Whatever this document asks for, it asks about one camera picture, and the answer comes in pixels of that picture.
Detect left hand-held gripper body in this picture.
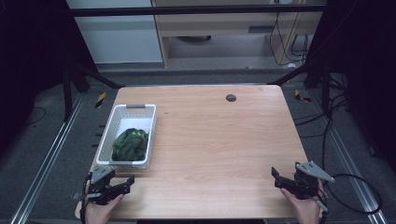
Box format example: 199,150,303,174
72,164,125,206

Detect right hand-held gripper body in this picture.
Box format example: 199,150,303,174
289,161,336,201

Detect dark green cloth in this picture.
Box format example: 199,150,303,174
111,127,149,162

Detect white plastic basket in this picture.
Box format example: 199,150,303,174
95,104,158,171

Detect person's left hand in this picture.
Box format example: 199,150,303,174
83,192,125,224

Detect person's right hand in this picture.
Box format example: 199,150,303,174
279,179,325,224

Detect yellow black striped tape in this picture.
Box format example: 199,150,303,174
293,89,313,104
94,91,107,109

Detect black metal stand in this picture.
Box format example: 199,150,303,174
266,57,332,117
61,58,126,123

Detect dark curtain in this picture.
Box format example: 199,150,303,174
306,0,396,174
0,0,96,157

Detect white cabinet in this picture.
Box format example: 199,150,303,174
66,0,163,64

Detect aluminium floor rail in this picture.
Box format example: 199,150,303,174
307,89,389,224
8,92,86,224

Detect black floor cables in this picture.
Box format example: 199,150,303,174
293,74,350,173

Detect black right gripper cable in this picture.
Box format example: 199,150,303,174
317,173,384,216

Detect thin black floor cable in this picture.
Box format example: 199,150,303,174
23,105,48,127

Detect black cables under desk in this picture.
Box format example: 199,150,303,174
268,11,310,67

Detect black horizontal frame bar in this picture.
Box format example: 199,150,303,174
66,4,327,18

